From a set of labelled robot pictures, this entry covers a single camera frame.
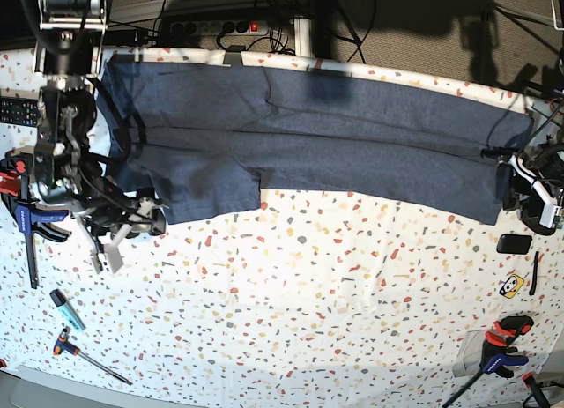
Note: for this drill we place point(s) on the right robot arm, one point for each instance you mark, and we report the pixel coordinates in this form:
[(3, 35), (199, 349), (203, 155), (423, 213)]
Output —
[(69, 47)]

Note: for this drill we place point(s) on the red black clamp corner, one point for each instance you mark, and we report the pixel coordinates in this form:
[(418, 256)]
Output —
[(536, 393)]

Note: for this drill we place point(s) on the blue bar clamp right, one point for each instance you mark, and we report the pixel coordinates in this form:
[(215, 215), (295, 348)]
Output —
[(498, 352)]

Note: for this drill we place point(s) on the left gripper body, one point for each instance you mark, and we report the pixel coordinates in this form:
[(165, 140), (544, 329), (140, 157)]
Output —
[(542, 181)]

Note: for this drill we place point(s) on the black game controller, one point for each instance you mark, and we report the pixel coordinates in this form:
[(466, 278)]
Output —
[(530, 216)]

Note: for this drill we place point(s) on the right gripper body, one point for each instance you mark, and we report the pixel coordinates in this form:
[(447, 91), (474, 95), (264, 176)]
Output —
[(106, 227)]

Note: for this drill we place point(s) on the small black case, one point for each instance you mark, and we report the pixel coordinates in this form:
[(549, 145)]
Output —
[(514, 244)]

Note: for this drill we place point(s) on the blue T-shirt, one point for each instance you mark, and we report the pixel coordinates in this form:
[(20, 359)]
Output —
[(208, 139)]

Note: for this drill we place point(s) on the orange blue T-handle screwdriver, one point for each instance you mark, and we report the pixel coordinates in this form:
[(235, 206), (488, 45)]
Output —
[(64, 345)]

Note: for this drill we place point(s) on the white table leg post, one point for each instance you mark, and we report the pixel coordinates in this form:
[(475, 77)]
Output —
[(303, 37)]

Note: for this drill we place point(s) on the black TV remote control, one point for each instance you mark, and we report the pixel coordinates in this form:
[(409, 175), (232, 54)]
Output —
[(18, 111)]

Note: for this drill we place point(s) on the black table bracket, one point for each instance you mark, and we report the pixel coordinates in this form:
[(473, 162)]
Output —
[(233, 55)]

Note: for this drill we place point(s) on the black pen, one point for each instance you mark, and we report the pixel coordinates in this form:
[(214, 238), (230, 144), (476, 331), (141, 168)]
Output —
[(534, 277)]

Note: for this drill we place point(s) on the white power strip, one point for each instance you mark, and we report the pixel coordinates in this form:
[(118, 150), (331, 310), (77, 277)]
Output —
[(252, 28)]

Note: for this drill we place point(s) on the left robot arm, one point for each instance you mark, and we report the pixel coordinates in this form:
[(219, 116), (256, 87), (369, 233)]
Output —
[(549, 132)]

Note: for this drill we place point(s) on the yellow cartoon sticker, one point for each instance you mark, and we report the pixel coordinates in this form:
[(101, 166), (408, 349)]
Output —
[(511, 286)]

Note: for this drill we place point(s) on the clear plastic piece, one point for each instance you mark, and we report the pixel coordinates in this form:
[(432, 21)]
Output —
[(469, 354)]

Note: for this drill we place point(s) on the teal highlighter marker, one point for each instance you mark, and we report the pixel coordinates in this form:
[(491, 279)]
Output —
[(66, 310)]

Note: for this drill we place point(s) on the blue black bar clamp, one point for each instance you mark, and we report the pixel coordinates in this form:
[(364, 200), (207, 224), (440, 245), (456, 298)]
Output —
[(16, 170)]

